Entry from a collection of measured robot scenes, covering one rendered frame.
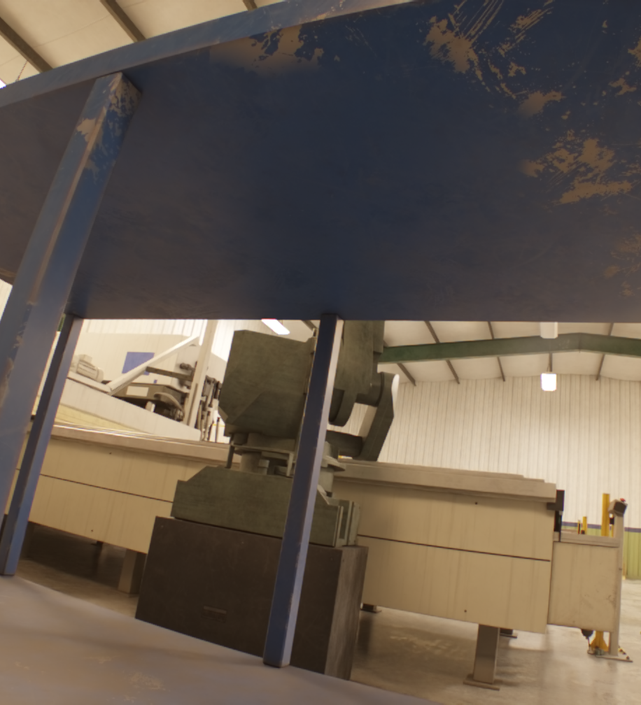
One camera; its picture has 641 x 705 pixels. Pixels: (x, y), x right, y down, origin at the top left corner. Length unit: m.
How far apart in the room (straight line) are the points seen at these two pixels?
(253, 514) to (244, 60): 1.40
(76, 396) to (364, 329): 2.60
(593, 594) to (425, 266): 1.71
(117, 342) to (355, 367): 5.54
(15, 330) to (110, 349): 6.66
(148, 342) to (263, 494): 5.20
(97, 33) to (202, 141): 6.99
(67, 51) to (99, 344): 3.76
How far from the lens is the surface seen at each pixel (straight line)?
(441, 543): 2.36
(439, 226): 0.80
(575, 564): 2.35
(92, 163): 0.61
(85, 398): 4.17
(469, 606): 2.35
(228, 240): 0.95
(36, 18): 7.88
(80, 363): 5.22
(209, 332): 5.72
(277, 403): 1.83
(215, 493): 1.81
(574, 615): 2.36
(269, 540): 1.71
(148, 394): 6.51
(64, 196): 0.59
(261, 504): 1.75
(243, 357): 1.86
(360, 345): 1.91
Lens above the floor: 0.58
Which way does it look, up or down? 19 degrees up
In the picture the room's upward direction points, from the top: 9 degrees clockwise
